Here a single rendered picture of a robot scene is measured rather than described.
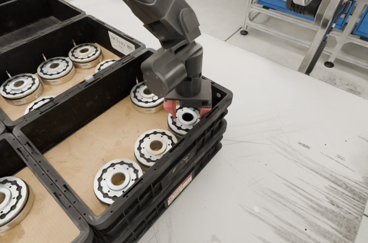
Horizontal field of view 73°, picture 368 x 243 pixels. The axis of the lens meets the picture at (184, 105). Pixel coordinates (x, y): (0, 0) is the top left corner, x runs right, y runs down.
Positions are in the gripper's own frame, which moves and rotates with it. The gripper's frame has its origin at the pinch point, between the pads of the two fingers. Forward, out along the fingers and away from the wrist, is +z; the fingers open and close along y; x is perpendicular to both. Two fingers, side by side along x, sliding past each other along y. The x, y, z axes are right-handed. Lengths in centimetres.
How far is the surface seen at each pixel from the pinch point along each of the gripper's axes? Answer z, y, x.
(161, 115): 4.1, -7.2, 3.2
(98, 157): 4.2, -20.4, -10.7
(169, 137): 1.4, -4.0, -6.0
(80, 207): -5.7, -16.3, -25.8
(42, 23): 4, -61, 48
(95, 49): 0.6, -32.3, 27.5
